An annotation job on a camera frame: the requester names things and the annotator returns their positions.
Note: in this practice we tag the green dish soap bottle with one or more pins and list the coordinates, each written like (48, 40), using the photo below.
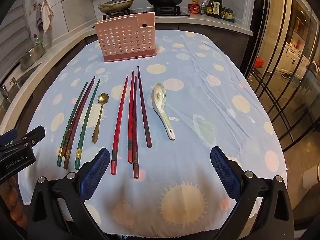
(37, 40)

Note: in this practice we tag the white ceramic soup spoon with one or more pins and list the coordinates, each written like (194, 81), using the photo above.
(158, 95)

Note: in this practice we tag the beige frying pan with lid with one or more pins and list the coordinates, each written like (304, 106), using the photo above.
(116, 5)

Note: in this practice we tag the purple hanging cloth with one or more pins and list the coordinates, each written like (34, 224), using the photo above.
(39, 20)

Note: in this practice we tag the person's left hand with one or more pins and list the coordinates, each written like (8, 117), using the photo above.
(16, 205)

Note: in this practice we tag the stainless steel pot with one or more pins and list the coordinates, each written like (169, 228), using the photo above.
(31, 56)

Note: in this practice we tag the brown sauce bottle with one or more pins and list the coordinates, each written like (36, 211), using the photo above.
(210, 6)

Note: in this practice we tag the purple chopstick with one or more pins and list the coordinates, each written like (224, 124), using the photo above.
(143, 112)

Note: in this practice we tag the blue planet print tablecloth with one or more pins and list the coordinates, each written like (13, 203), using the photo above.
(200, 105)

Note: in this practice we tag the red object behind glass door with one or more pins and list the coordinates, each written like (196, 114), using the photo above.
(260, 62)

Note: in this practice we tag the green lid jar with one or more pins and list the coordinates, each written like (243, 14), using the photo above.
(203, 10)

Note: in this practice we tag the green chopstick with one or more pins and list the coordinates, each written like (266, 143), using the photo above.
(87, 120)
(72, 120)

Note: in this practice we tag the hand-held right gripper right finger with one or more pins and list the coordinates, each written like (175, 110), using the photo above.
(225, 172)

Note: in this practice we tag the chrome kitchen faucet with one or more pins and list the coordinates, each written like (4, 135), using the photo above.
(3, 91)

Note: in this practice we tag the pink perforated utensil holder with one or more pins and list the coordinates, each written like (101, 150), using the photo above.
(120, 42)

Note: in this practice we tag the dark soy sauce bottle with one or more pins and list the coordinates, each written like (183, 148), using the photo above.
(217, 7)

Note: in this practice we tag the chrome soap dispenser pump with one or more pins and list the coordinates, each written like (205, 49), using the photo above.
(13, 81)

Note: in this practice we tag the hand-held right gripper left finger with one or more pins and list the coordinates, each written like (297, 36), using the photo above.
(96, 172)

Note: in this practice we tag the brown chopstick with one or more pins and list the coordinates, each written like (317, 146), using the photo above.
(67, 163)

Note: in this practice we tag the gold flower spoon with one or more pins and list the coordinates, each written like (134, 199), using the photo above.
(98, 122)

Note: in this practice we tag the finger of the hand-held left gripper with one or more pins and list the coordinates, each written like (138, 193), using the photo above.
(36, 133)
(8, 140)

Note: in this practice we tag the white hanging towel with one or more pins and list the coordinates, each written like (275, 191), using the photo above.
(47, 15)

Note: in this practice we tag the black framed glass door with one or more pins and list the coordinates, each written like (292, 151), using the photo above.
(282, 55)

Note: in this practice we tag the black gas stove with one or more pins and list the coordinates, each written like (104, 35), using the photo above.
(167, 11)

